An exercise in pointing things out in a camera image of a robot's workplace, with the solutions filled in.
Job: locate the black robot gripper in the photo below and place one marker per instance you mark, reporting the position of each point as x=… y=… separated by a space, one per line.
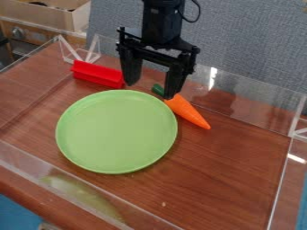
x=176 y=54

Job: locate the orange toy carrot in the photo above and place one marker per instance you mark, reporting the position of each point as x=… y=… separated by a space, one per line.
x=183 y=108

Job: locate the green plastic plate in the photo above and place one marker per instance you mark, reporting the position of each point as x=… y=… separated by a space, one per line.
x=116 y=131

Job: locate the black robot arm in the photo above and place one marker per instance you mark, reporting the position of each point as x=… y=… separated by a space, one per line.
x=163 y=20

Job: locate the red plastic block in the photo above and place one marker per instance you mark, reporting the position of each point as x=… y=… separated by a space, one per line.
x=98 y=74

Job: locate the cardboard box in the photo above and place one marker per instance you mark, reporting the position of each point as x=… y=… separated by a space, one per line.
x=60 y=14

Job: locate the clear acrylic tray enclosure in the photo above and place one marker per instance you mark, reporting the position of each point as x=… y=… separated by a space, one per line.
x=231 y=177

